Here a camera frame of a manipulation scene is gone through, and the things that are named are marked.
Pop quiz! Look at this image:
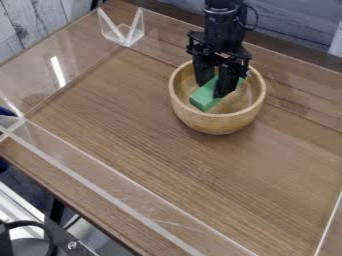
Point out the black cable loop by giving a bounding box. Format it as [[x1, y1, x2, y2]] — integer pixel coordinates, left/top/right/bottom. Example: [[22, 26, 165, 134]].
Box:
[[0, 219, 58, 256]]

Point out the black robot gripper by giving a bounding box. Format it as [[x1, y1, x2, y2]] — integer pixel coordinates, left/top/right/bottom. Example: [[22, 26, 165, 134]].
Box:
[[187, 8, 251, 98]]

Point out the black table leg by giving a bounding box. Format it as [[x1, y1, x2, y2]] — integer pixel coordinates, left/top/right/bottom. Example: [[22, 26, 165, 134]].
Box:
[[49, 199, 65, 225]]

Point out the black metal table bracket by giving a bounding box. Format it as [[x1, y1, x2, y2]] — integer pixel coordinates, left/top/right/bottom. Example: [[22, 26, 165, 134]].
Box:
[[44, 218, 98, 256]]

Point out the light wooden bowl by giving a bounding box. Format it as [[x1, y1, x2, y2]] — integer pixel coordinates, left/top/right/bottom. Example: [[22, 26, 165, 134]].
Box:
[[168, 61, 267, 135]]

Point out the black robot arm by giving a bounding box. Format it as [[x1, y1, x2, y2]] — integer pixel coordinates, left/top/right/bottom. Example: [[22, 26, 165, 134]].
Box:
[[187, 0, 259, 99]]

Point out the clear acrylic tray enclosure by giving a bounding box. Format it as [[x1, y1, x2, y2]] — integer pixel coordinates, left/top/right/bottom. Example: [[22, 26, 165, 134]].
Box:
[[0, 0, 342, 256]]

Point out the green rectangular block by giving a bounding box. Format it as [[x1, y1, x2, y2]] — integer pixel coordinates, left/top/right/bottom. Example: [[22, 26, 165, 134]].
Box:
[[188, 74, 247, 113]]

